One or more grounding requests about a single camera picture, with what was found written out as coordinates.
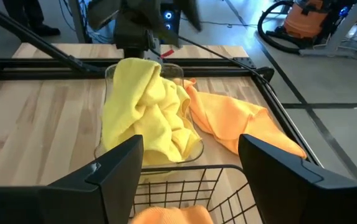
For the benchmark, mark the clear plastic basket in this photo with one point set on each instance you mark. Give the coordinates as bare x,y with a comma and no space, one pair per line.
172,70

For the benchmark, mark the grey desk leg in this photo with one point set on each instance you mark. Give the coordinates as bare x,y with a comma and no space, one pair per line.
337,40

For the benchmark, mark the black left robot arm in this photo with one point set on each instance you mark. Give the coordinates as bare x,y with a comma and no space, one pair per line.
134,34

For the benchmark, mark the person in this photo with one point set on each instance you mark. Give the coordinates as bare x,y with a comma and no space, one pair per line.
35,15

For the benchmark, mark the small red tag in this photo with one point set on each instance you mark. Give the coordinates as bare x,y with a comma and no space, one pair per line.
167,53

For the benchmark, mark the orange microfiber towel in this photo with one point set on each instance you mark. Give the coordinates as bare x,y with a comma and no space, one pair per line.
234,118
172,216

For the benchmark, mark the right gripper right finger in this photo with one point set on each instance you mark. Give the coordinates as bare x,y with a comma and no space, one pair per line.
306,199

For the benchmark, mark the yellow microfiber towel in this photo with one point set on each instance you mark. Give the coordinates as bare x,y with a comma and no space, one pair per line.
175,99
128,99
165,140

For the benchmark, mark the computer tower with blue lights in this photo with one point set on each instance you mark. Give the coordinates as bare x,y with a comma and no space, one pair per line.
169,15

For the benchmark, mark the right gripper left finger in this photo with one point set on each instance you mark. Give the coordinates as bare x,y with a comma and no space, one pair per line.
72,202

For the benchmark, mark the orange shop vacuum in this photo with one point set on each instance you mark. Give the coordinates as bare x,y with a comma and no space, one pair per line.
306,15

